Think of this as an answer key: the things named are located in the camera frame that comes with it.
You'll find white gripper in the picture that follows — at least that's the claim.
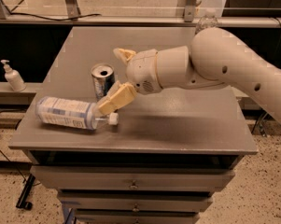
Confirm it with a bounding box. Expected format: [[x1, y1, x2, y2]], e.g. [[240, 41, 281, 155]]
[[96, 48, 162, 116]]

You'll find white pump dispenser bottle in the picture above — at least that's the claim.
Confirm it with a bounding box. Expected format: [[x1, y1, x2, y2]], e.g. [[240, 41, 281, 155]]
[[1, 60, 26, 91]]

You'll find grey drawer cabinet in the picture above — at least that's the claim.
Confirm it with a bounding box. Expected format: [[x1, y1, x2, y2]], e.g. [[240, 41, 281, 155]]
[[7, 26, 259, 224]]

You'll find black cable on ledge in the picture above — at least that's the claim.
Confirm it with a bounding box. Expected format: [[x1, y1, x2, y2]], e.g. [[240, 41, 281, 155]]
[[0, 12, 103, 21]]

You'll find black metal floor bracket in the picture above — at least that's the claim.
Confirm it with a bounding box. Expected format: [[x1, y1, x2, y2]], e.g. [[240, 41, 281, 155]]
[[16, 175, 35, 210]]

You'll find redbull can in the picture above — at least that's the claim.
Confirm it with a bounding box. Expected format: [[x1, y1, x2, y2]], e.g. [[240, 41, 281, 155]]
[[91, 63, 115, 100]]

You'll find clear water bottle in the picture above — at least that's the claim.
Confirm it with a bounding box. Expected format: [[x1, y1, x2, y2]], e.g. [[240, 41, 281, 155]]
[[195, 8, 218, 34]]

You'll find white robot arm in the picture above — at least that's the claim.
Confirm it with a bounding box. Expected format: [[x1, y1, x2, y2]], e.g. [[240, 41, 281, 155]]
[[95, 27, 281, 124]]

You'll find black floor cable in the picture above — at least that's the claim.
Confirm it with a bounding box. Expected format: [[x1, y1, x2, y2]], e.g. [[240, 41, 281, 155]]
[[0, 109, 41, 185]]

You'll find blue label plastic bottle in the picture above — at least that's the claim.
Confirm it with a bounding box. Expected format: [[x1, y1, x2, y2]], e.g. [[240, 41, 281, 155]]
[[35, 96, 119, 130]]

